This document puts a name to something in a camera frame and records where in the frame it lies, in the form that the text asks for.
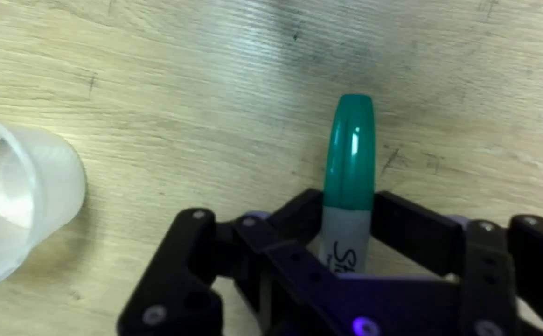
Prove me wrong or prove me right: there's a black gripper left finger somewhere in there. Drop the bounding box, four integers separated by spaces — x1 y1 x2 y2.
117 189 339 336

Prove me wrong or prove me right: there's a green capped marker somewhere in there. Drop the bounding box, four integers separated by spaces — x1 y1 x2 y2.
319 93 377 275

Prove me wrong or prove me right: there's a translucent plastic cup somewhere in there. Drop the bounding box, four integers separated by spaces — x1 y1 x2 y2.
0 121 87 282

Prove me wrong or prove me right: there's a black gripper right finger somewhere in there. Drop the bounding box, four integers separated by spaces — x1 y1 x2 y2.
339 192 543 336

